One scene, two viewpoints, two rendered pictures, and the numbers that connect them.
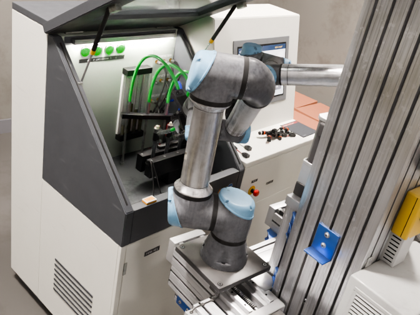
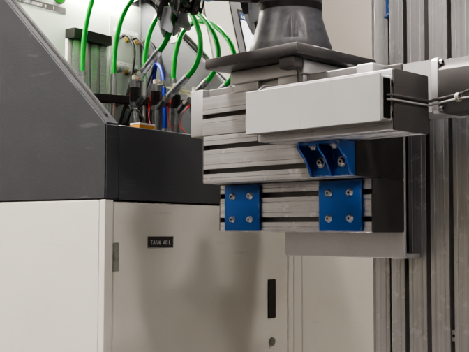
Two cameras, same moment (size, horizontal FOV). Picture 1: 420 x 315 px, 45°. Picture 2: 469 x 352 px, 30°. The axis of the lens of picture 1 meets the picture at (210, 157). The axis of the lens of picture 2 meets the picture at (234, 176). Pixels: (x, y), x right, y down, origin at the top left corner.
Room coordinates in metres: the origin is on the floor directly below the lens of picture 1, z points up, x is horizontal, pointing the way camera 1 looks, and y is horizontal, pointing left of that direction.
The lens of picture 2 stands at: (-0.29, 0.01, 0.73)
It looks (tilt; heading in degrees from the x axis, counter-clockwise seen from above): 4 degrees up; 0
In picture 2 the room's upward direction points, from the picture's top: straight up
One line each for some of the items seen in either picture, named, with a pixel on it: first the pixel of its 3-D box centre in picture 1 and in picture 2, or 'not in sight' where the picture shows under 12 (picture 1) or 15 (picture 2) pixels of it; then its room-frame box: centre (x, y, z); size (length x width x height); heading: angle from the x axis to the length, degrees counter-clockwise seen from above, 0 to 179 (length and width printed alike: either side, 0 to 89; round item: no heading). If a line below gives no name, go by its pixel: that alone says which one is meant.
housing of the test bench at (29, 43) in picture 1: (141, 141); not in sight; (2.53, 0.40, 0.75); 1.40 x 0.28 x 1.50; 142
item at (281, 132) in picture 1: (277, 132); not in sight; (2.46, -0.32, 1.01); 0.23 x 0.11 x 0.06; 142
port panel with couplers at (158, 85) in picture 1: (161, 80); (128, 70); (2.32, 0.31, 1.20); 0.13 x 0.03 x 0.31; 142
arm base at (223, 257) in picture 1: (226, 243); (290, 32); (1.30, -0.11, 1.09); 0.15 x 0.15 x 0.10
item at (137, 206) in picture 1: (185, 202); (204, 170); (1.82, 0.06, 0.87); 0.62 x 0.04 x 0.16; 142
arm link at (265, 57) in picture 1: (274, 67); not in sight; (1.83, -0.16, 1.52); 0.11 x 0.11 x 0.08; 77
